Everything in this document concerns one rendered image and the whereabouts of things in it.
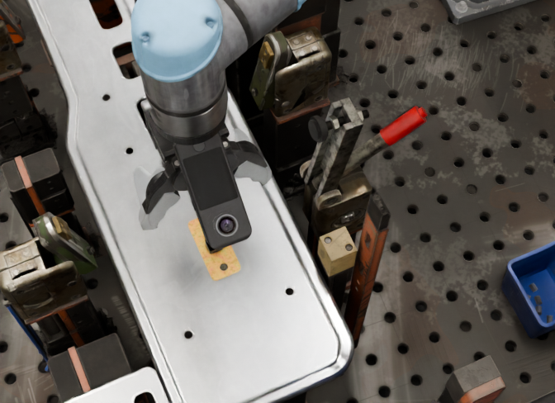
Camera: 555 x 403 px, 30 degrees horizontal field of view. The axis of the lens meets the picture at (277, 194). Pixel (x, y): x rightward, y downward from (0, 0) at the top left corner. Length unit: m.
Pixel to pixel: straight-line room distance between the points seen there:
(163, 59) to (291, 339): 0.47
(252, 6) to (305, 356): 0.48
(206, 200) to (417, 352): 0.62
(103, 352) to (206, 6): 0.53
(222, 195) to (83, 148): 0.37
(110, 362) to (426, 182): 0.63
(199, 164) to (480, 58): 0.85
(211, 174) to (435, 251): 0.66
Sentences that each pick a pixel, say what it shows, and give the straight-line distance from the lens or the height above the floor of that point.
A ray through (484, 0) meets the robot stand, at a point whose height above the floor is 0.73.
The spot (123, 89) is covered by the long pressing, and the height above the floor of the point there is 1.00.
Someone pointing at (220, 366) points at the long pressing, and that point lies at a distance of 1.21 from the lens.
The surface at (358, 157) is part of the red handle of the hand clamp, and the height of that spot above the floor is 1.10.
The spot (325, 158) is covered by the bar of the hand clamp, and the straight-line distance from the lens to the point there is 1.18.
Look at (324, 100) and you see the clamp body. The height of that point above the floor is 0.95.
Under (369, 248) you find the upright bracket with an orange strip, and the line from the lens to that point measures 1.17.
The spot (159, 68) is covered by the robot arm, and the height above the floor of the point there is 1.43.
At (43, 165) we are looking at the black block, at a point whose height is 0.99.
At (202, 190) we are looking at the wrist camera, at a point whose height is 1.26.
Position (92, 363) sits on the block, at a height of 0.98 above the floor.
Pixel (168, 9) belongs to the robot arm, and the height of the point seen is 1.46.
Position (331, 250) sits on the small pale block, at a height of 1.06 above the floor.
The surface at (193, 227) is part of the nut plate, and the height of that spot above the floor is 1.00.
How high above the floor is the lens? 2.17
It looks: 66 degrees down
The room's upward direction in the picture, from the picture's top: 1 degrees clockwise
